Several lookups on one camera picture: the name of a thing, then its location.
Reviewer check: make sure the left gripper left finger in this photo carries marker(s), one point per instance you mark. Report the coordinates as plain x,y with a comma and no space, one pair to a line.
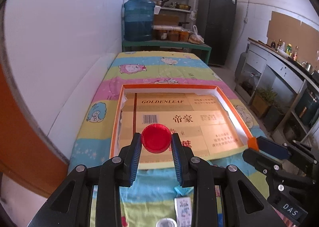
130,157

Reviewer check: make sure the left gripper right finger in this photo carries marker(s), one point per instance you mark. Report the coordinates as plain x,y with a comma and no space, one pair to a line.
181,156

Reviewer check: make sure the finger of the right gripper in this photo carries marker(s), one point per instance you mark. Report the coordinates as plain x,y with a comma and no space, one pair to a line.
259,161
272,148

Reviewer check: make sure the red bottle cap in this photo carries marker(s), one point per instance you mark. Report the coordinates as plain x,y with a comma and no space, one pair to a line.
156,138

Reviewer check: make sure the small white printed box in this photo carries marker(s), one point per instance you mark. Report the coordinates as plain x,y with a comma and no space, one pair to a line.
183,211

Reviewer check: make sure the orange bottle cap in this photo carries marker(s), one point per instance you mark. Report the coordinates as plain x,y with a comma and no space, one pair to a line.
253,144

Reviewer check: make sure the white bottle cap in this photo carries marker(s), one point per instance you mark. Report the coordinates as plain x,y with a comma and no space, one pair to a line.
166,222

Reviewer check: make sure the shallow orange-rimmed box tray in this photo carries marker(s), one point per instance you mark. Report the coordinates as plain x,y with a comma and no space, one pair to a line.
241,128

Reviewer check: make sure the flattened cardboard liner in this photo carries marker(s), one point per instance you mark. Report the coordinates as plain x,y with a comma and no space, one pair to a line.
201,121

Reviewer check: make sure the potted green plant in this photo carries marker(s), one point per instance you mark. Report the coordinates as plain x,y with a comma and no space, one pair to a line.
262,101

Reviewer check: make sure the white kitchen counter cabinet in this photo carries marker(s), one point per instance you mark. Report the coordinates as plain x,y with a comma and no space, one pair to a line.
294,113

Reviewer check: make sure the green low table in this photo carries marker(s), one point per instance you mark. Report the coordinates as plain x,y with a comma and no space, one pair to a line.
165,43

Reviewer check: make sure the plastic bag of food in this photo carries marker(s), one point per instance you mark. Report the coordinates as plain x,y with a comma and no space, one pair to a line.
195,38

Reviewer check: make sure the brown cardboard box on table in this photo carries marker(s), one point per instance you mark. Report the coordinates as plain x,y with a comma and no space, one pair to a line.
166,20

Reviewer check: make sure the blue water jug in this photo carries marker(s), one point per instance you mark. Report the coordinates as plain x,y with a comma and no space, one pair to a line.
138,20

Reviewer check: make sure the dark refrigerator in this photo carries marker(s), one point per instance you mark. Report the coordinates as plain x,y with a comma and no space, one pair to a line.
215,22

